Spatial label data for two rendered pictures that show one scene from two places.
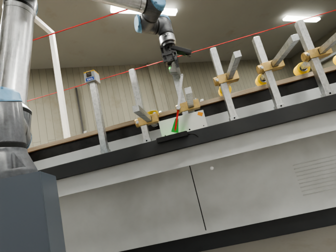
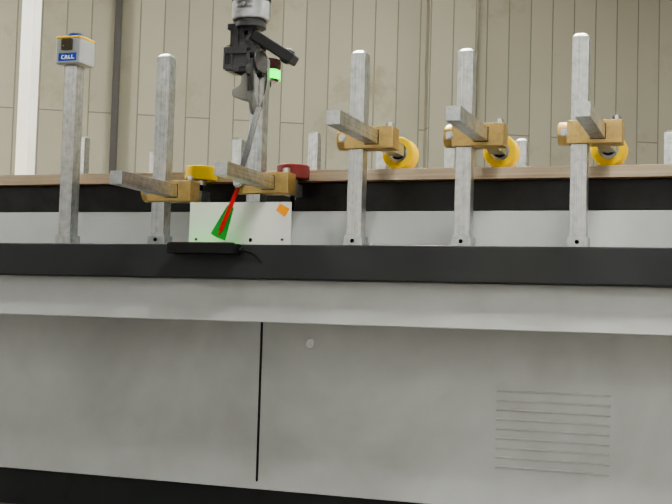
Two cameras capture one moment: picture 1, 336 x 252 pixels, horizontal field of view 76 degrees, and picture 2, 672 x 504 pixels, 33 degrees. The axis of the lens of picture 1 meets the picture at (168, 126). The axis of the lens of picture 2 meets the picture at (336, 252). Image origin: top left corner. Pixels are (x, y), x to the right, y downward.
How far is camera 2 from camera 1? 1.60 m
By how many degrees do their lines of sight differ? 16
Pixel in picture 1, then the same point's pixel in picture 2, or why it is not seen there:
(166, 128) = (202, 222)
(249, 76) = not seen: outside the picture
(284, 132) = (452, 305)
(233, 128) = (338, 265)
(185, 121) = (247, 219)
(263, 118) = (409, 259)
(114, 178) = (72, 305)
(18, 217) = not seen: outside the picture
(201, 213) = (258, 440)
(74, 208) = not seen: outside the picture
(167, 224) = (178, 443)
